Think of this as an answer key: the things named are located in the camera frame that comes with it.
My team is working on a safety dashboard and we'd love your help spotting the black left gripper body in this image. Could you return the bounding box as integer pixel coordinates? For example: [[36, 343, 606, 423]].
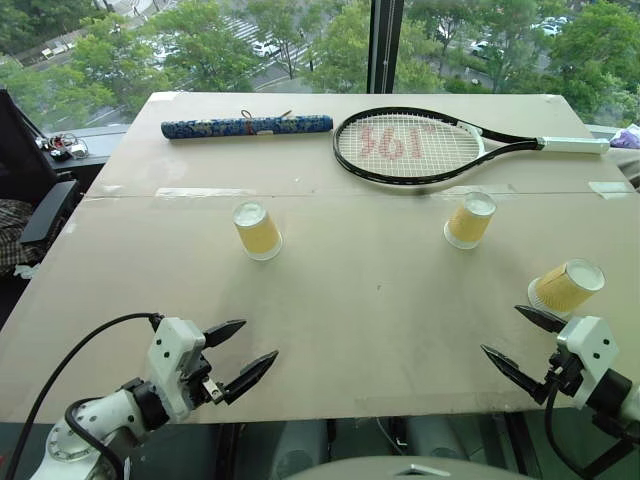
[[180, 348, 227, 409]]

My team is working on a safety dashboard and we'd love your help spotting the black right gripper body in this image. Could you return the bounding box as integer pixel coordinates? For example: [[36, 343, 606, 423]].
[[542, 348, 586, 405]]

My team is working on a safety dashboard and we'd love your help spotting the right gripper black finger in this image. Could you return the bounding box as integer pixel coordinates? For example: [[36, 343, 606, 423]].
[[480, 343, 549, 406], [514, 305, 567, 335]]

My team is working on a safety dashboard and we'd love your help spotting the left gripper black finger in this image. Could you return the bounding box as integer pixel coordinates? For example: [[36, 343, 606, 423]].
[[203, 319, 248, 351], [221, 349, 280, 406]]

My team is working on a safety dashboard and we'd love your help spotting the yellow ribbed paper cup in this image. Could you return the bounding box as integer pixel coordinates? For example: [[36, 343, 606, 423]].
[[526, 257, 607, 318], [231, 200, 284, 262], [443, 191, 498, 251]]

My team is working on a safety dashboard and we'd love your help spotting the grey rounded shape under table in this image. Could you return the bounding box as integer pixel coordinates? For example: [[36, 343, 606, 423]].
[[273, 419, 330, 479], [403, 414, 484, 460]]

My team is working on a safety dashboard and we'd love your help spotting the grey robot torso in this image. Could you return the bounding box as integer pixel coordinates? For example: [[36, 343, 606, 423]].
[[268, 454, 529, 480]]

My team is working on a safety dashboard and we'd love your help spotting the black and white tennis racket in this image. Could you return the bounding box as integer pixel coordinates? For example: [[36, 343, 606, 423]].
[[331, 106, 612, 196]]

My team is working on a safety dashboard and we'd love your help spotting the purple cloth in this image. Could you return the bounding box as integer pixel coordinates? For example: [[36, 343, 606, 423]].
[[610, 126, 640, 150]]

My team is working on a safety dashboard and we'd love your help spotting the blue patterned rolled scroll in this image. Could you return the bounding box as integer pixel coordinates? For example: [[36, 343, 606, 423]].
[[160, 109, 335, 145]]

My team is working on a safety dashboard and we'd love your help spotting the plaid cloth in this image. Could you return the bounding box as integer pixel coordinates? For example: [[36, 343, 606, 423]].
[[0, 196, 52, 277]]

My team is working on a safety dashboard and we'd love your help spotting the small clutter on windowsill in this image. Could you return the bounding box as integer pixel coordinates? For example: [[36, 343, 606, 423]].
[[34, 132, 91, 163]]

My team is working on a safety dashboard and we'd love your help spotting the black office chair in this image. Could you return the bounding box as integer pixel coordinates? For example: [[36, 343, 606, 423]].
[[0, 86, 82, 247]]

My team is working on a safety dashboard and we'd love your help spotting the black window mullion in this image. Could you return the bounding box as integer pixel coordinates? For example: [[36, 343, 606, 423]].
[[366, 0, 407, 96]]

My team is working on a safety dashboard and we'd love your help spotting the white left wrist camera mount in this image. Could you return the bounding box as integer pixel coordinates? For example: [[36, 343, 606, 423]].
[[146, 316, 207, 422]]

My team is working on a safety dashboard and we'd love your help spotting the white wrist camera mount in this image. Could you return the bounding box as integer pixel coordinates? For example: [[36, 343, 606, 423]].
[[146, 316, 207, 422], [555, 315, 622, 410]]

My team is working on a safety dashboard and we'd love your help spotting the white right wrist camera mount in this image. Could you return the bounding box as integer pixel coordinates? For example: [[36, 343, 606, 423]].
[[555, 315, 622, 410]]

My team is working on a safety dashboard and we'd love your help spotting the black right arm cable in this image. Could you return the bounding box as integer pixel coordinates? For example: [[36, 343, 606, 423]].
[[543, 382, 640, 480]]

